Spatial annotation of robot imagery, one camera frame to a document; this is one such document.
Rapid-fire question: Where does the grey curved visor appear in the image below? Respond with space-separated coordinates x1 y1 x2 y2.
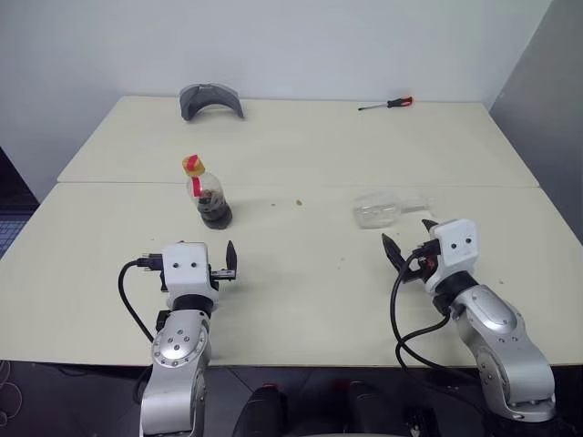
178 83 246 124

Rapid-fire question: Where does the orange and black screwdriver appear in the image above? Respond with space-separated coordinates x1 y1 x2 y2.
356 95 415 112

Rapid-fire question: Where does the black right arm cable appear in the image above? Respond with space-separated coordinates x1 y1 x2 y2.
389 251 479 379

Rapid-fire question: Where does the small bottle dark liquid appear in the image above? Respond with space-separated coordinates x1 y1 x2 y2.
181 154 234 231

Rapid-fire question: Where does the dark rounded shape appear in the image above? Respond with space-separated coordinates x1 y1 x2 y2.
235 384 289 437

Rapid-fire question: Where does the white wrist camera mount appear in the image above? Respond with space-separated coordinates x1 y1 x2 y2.
161 242 220 315
424 218 481 297

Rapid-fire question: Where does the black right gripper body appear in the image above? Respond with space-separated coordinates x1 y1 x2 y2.
400 240 441 286

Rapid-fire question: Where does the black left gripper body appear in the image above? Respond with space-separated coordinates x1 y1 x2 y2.
209 266 238 284

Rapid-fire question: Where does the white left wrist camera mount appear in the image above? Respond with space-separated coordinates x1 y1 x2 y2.
161 242 220 315

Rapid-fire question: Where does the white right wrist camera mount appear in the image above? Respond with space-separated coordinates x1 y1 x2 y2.
424 218 481 297

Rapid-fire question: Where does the clear plastic wine glass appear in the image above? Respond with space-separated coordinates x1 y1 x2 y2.
351 192 432 229

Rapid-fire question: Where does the thin white cord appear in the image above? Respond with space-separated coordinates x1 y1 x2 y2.
0 359 25 425

